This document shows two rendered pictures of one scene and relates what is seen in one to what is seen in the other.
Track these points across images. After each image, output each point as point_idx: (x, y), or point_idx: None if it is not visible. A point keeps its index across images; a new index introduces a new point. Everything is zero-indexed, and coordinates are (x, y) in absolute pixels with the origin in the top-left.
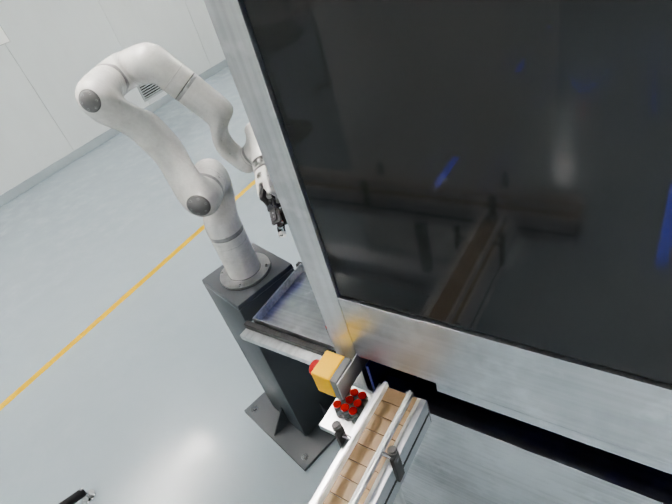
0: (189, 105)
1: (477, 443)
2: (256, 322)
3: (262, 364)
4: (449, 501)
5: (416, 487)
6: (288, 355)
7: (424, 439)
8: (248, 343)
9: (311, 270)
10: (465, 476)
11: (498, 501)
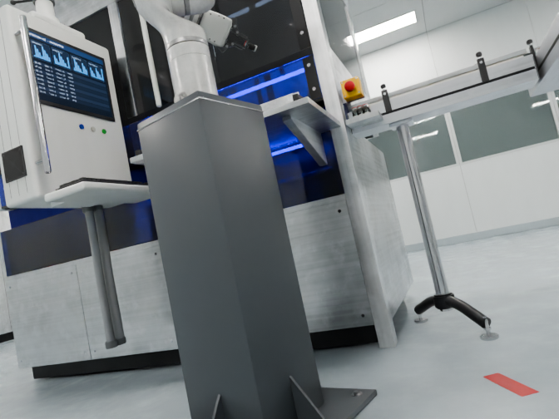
0: None
1: (363, 145)
2: None
3: (274, 232)
4: (380, 234)
5: (377, 239)
6: (325, 112)
7: (362, 161)
8: (259, 194)
9: (323, 27)
10: (372, 187)
11: (378, 200)
